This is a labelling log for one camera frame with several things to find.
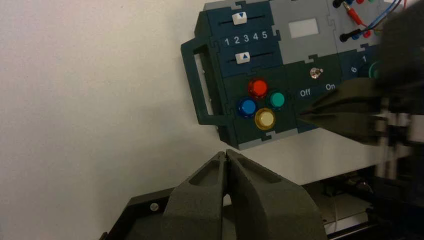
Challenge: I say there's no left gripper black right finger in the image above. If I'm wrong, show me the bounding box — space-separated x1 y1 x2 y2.
226 149 328 240

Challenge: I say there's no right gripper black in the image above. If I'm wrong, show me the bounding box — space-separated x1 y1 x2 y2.
299 77 424 181

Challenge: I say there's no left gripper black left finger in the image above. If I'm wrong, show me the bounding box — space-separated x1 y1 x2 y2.
161 151 229 240

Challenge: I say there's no green push button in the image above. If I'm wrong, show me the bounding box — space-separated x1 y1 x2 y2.
266 90 286 110

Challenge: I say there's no yellow push button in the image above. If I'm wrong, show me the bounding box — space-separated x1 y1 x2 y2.
254 108 276 131

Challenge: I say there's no red push button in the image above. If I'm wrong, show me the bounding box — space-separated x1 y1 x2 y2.
247 78 269 99

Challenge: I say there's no blue push button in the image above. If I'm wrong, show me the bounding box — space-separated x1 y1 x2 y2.
237 97 258 118

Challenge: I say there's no green rotary knob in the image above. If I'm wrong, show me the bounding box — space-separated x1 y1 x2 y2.
359 61 382 80

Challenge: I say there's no blue grey task board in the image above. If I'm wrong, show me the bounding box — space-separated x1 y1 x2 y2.
180 0 403 151

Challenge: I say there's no white display window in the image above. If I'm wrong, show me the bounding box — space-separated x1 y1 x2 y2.
288 18 320 39

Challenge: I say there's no white slider knob up arrow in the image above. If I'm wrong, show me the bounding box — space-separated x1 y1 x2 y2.
234 51 251 64

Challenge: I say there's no white slider knob down arrow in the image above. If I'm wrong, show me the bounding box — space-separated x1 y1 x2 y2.
231 12 248 26

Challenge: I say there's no black metal base frame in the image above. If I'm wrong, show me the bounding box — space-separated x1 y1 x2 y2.
99 165 424 240

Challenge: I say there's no black patch cable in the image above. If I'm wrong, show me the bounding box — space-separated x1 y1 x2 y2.
332 0 367 43

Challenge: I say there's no blue patch cable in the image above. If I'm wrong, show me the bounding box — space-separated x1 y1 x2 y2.
344 0 403 41

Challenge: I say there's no red patch cable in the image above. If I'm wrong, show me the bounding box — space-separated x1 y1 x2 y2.
342 0 409 31

